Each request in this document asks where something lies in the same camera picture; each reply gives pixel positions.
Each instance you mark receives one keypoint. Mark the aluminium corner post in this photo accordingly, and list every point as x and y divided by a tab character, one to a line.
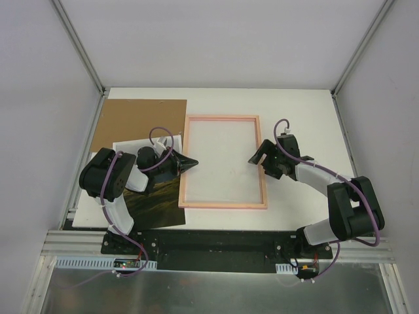
69	28
373	27

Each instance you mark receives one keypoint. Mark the right aluminium corner post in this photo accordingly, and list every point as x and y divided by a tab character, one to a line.
373	27

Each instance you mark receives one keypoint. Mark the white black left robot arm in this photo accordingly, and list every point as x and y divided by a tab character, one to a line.
110	173

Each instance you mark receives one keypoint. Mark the aluminium front rail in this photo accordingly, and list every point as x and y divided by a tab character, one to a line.
88	243

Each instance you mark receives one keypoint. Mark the white cable duct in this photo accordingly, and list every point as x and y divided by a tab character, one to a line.
295	270
96	263

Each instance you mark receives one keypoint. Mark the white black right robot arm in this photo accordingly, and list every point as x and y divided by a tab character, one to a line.
353	208

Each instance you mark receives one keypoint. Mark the brown cardboard backing board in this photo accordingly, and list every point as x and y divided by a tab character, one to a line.
132	119

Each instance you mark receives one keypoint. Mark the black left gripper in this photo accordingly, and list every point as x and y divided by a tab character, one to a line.
178	163

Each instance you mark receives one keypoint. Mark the mountain landscape photo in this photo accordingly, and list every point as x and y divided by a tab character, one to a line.
157	209

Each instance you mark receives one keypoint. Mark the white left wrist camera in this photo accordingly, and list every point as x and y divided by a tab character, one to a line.
162	144

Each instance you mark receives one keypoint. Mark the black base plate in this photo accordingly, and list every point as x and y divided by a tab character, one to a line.
211	250

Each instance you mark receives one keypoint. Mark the pink wooden picture frame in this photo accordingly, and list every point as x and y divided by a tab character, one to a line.
222	163

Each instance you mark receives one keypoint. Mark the left white cable duct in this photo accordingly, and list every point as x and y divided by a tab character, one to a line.
96	263

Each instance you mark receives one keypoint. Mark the left aluminium corner post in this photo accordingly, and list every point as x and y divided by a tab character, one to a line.
69	28

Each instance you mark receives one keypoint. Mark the right white cable duct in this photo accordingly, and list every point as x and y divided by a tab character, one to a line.
295	270

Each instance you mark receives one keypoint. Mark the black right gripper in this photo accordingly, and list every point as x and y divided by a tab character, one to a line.
268	159

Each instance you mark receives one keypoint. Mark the clear acrylic sheet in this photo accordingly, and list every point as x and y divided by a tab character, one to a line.
222	160

